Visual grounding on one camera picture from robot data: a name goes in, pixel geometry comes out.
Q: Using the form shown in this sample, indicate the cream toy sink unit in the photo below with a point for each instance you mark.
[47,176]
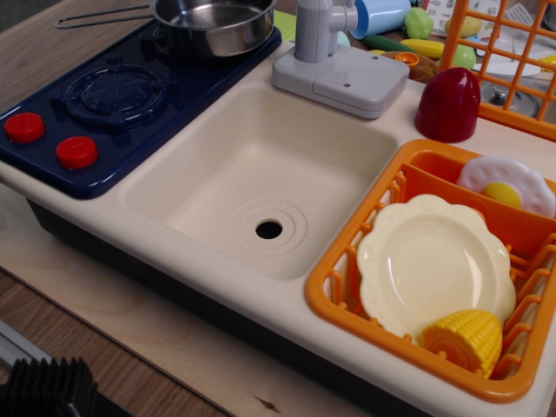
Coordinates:
[243,203]

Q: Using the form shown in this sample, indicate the orange dish rack basket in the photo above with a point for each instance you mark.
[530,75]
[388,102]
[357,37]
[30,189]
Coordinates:
[424,167]

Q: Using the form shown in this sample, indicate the cream scalloped toy plate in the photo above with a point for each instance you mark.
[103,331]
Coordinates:
[427,258]

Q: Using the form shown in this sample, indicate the grey toy faucet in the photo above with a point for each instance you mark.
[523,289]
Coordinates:
[345,78]

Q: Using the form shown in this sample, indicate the green toy cucumber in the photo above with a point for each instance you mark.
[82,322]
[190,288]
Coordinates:
[378,42]

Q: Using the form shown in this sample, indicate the dark red toy vegetable half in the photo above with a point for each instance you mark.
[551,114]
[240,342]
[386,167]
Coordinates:
[449,106]

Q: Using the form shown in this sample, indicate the brown toy potato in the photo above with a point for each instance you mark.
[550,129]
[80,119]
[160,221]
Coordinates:
[421,68]

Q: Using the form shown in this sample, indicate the dark blue toy stove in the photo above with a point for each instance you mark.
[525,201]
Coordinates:
[130,99]

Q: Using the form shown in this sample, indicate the red stove knob right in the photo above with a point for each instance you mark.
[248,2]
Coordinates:
[76,152]

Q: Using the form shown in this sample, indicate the red stove knob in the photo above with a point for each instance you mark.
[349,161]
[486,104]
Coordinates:
[76,152]
[24,128]

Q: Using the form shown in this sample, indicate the light blue toy cup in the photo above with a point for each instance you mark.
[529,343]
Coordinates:
[376,17]

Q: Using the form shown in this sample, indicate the yellow toy corn cob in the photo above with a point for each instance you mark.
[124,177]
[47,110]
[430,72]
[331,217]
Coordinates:
[430,48]

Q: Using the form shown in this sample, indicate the toy fried egg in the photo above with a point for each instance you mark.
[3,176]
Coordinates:
[509,181]

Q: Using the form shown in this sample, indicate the green toy pepper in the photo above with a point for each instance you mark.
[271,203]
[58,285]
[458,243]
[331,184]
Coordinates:
[418,24]

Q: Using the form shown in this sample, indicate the yellow toy corn half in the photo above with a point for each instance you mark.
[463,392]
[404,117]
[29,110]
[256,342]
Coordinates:
[471,339]

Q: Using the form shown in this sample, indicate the green toy apple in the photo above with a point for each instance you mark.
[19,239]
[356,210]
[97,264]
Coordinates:
[463,57]

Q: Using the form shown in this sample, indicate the red stove knob left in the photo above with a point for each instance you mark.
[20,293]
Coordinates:
[24,128]

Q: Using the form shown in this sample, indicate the steel pot lid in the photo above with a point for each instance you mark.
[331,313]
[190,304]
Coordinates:
[499,96]

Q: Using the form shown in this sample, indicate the black ribbed robot part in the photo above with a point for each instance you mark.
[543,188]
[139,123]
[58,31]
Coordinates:
[54,388]

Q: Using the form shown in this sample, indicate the orange plastic grid rack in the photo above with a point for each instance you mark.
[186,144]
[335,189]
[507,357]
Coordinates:
[516,50]

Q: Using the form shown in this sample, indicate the steel pan with wire handle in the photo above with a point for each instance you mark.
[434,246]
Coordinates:
[202,28]

